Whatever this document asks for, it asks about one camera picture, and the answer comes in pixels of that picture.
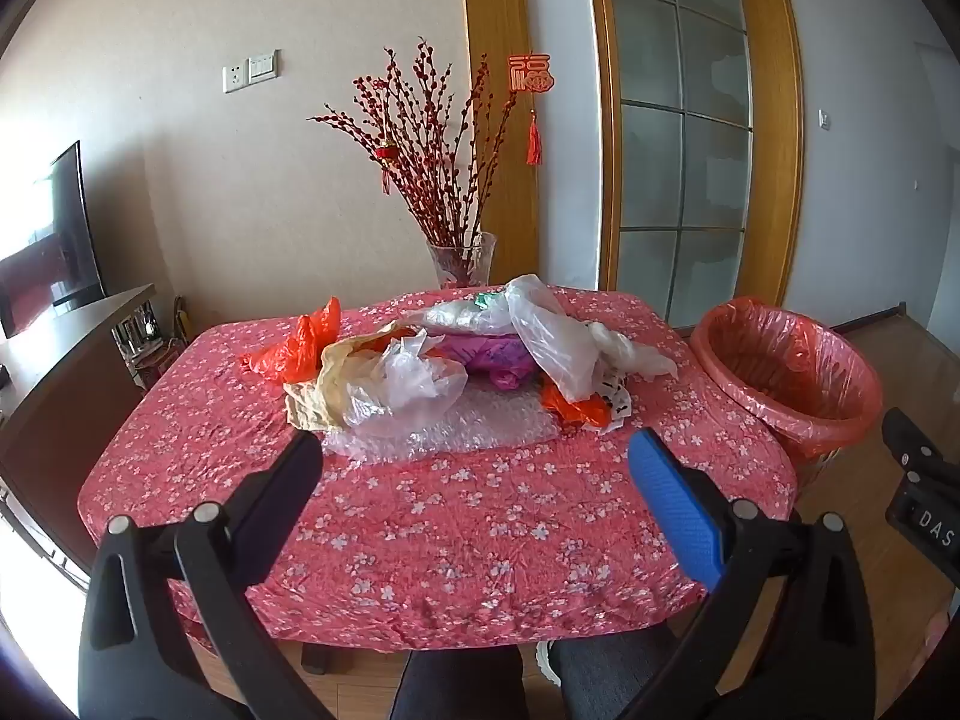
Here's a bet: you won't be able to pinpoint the wooden door frame panel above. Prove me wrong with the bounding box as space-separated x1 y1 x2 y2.
461 0 542 287

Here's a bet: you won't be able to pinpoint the pink floral tablecloth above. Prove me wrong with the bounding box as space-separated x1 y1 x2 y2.
75 285 800 653

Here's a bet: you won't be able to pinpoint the glass vase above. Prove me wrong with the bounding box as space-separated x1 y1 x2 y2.
426 231 498 290

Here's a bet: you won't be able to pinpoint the person's left leg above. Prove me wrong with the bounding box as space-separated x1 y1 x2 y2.
390 641 526 720

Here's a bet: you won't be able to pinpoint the wood framed glass door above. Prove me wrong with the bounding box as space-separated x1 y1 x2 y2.
585 0 805 331

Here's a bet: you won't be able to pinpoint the clear bubble wrap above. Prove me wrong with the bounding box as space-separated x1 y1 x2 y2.
322 394 560 466

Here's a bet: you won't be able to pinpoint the cream plastic bag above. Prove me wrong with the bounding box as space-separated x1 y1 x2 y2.
283 319 443 434

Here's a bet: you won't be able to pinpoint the person's right leg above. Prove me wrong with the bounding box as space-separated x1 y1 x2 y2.
547 621 680 720

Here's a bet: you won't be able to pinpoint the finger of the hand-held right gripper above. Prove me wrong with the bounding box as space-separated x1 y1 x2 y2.
882 406 947 475

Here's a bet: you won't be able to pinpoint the large translucent plastic bag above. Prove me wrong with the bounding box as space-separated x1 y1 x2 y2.
504 274 601 403

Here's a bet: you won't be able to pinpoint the person's leg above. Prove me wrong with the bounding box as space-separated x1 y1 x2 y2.
547 621 680 720
390 641 526 720

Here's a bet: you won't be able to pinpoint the white black-patterned plastic bag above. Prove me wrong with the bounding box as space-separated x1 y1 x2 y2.
592 371 632 432

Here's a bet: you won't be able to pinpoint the clutter of small items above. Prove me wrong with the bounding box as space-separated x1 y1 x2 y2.
112 294 197 391

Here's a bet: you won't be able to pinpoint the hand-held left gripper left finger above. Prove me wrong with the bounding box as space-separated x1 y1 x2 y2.
77 429 335 720

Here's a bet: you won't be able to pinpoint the flat screen television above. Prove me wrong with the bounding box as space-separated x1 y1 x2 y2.
0 141 106 338

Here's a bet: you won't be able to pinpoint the dark wooden television cabinet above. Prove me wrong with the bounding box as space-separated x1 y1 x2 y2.
0 283 157 593

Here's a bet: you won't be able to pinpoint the clear plastic bag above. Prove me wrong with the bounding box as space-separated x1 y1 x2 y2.
341 336 470 440

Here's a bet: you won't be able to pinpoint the red tasselled wall ornament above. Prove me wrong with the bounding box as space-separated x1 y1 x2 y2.
508 52 557 167

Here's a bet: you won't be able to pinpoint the white door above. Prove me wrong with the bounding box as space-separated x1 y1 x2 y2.
911 41 960 316

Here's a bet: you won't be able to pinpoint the pink plastic bag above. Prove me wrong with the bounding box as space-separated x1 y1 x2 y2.
435 334 545 391

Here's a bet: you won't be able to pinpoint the orange-lined trash bin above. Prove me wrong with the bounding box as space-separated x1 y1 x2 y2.
688 297 884 470

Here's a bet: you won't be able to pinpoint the red berry branches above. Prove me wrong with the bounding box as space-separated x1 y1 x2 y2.
307 37 522 263

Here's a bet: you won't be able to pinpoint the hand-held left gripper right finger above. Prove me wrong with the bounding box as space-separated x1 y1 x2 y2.
619 427 878 720

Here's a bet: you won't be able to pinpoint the orange plastic bag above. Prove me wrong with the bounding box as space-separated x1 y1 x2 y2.
538 382 612 428
238 296 344 385

